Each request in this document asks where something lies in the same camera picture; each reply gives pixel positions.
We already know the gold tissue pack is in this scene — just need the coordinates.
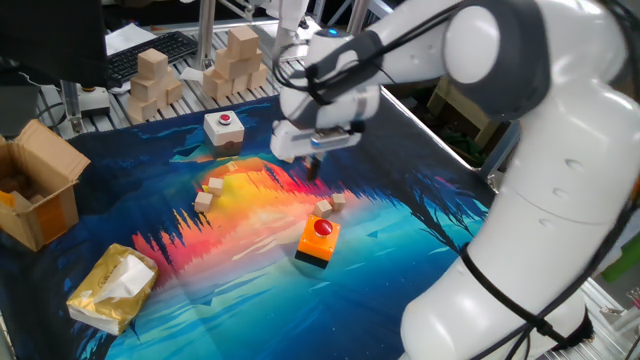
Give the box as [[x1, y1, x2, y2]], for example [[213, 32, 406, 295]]
[[65, 242, 160, 337]]

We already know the black fluffy duster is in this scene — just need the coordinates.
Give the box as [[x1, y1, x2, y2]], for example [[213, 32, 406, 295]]
[[549, 304, 596, 351]]

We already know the black computer monitor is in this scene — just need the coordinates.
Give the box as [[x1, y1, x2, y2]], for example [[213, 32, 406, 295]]
[[0, 0, 110, 90]]

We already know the open brown cardboard box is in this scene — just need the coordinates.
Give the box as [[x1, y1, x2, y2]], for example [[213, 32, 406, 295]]
[[0, 118, 92, 252]]

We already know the silver camera box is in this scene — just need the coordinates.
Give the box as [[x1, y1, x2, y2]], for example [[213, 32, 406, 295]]
[[308, 127, 352, 150]]

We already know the short aluminium post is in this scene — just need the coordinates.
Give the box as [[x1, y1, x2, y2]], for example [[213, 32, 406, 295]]
[[60, 79, 84, 135]]

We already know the tan wooden crate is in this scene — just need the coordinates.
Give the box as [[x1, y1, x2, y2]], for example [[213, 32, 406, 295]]
[[427, 74, 506, 149]]

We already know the white box with red button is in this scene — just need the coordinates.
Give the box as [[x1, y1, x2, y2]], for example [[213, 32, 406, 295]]
[[202, 110, 246, 160]]

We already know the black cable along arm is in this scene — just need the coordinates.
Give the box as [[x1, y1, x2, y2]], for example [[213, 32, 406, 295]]
[[272, 0, 640, 360]]

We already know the green plastic object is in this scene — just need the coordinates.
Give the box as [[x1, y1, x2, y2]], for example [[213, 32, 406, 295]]
[[602, 234, 640, 284]]

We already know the white device with brown knob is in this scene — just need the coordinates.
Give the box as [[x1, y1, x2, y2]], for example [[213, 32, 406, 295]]
[[77, 85, 112, 119]]

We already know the orange box with red button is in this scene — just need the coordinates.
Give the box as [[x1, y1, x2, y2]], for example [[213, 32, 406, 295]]
[[293, 213, 342, 270]]

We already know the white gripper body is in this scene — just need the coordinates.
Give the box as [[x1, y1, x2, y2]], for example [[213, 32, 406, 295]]
[[269, 118, 362, 162]]

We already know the black computer keyboard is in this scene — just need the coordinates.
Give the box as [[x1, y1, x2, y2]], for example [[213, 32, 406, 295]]
[[105, 30, 199, 89]]

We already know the white paper sheet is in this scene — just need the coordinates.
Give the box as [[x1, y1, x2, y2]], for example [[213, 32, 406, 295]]
[[103, 22, 159, 56]]

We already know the colourful forest print cloth mat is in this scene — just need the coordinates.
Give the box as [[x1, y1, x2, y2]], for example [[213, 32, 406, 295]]
[[0, 92, 496, 360]]

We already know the dark grey stand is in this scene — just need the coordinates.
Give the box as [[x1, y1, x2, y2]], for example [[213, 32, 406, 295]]
[[0, 82, 42, 139]]

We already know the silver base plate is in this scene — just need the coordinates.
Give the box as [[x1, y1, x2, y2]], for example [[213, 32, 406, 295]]
[[249, 17, 321, 64]]

